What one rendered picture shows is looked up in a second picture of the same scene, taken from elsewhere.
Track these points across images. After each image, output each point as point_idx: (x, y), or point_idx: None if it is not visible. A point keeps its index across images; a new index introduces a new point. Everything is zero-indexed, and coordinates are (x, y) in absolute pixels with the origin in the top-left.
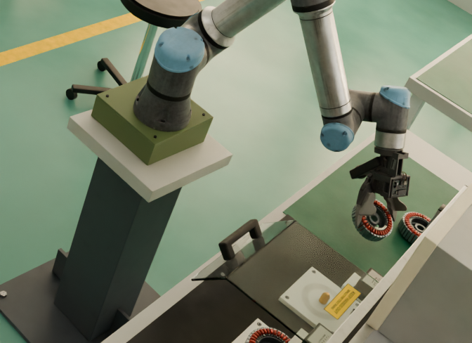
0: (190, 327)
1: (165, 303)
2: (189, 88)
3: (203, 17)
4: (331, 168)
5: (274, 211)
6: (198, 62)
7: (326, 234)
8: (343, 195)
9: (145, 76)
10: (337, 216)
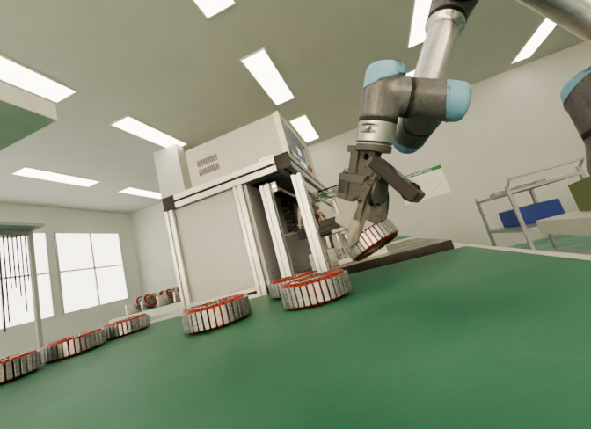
0: (405, 242)
1: None
2: (581, 125)
3: None
4: (551, 252)
5: (470, 244)
6: (565, 96)
7: (412, 260)
8: (458, 263)
9: None
10: (426, 262)
